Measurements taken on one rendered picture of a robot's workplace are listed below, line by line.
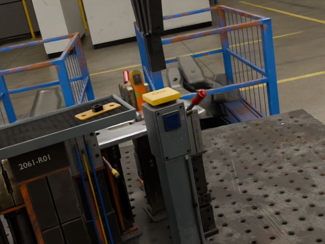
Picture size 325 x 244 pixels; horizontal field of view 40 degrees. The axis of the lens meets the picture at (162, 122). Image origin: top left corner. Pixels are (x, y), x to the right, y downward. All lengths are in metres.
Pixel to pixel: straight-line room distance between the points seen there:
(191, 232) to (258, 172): 0.57
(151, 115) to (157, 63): 0.10
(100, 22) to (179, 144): 8.02
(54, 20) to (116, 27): 1.17
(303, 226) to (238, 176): 0.34
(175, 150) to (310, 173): 0.68
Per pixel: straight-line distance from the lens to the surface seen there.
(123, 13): 8.85
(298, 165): 1.53
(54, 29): 8.91
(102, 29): 8.88
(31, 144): 0.77
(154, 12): 0.81
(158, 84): 2.84
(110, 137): 1.17
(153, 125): 0.87
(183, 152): 0.90
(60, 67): 2.86
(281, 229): 1.23
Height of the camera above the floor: 1.41
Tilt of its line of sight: 20 degrees down
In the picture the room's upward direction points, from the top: 11 degrees counter-clockwise
